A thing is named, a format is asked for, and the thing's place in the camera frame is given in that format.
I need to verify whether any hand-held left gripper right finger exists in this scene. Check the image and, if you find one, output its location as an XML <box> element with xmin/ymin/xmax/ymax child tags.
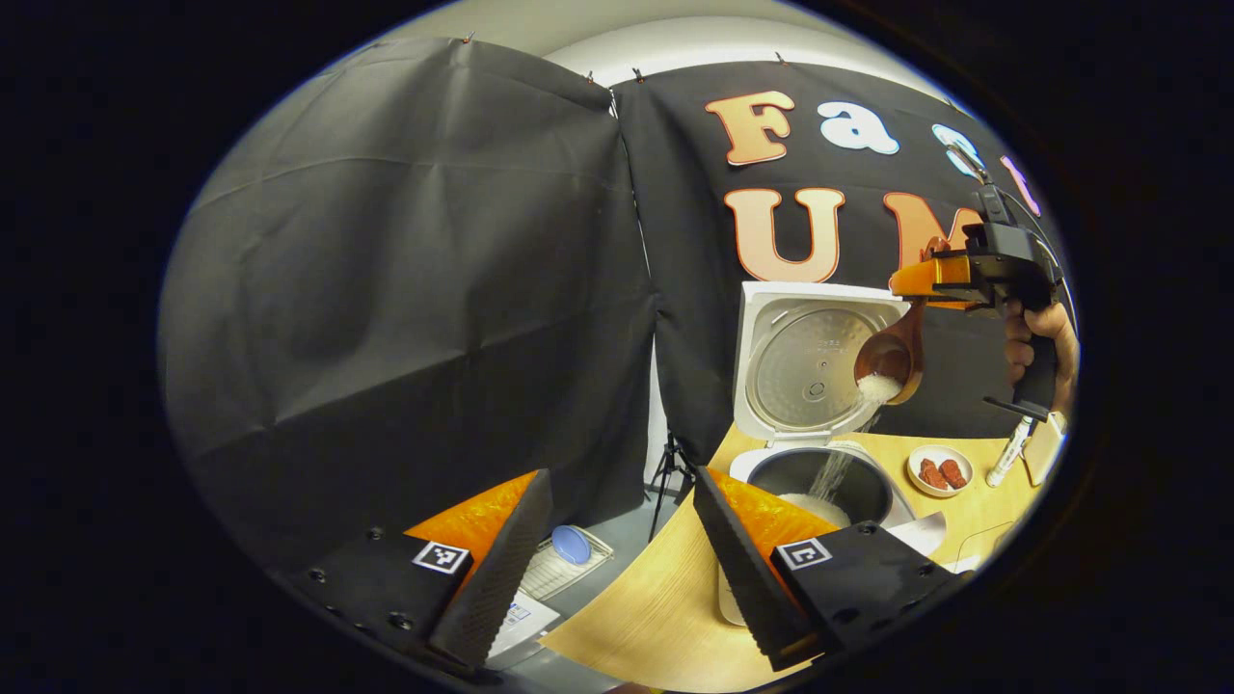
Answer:
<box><xmin>692</xmin><ymin>467</ymin><xmax>970</xmax><ymax>673</ymax></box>

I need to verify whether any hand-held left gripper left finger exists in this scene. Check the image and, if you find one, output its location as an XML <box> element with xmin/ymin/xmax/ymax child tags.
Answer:
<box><xmin>289</xmin><ymin>468</ymin><xmax>556</xmax><ymax>674</ymax></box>

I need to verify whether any brown wooden spoon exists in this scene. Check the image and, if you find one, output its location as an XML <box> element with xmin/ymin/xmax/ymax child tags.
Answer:
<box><xmin>853</xmin><ymin>297</ymin><xmax>928</xmax><ymax>406</ymax></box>

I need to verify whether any white rice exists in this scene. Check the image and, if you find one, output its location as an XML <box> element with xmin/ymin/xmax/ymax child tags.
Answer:
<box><xmin>776</xmin><ymin>374</ymin><xmax>904</xmax><ymax>529</ymax></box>

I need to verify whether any white rice cooker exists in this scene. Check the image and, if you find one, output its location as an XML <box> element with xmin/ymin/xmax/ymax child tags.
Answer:
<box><xmin>718</xmin><ymin>281</ymin><xmax>951</xmax><ymax>627</ymax></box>

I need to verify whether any black tripod stand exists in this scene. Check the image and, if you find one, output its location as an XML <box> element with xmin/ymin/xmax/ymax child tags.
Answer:
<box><xmin>648</xmin><ymin>431</ymin><xmax>697</xmax><ymax>541</ymax></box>

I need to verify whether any white round plate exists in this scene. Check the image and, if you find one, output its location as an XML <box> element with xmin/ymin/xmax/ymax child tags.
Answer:
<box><xmin>907</xmin><ymin>444</ymin><xmax>975</xmax><ymax>498</ymax></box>

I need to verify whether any white toaster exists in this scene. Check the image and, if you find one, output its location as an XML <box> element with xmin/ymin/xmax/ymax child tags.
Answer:
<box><xmin>1022</xmin><ymin>413</ymin><xmax>1068</xmax><ymax>486</ymax></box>

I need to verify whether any white drink bottle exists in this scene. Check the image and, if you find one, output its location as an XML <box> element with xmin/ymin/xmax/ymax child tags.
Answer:
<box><xmin>985</xmin><ymin>416</ymin><xmax>1034</xmax><ymax>488</ymax></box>

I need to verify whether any black backdrop cloth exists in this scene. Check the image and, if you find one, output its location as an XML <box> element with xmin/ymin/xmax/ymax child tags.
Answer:
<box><xmin>157</xmin><ymin>37</ymin><xmax>1076</xmax><ymax>570</ymax></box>

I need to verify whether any thin black cable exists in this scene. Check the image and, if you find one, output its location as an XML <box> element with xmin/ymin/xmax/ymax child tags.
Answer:
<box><xmin>981</xmin><ymin>520</ymin><xmax>1025</xmax><ymax>565</ymax></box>

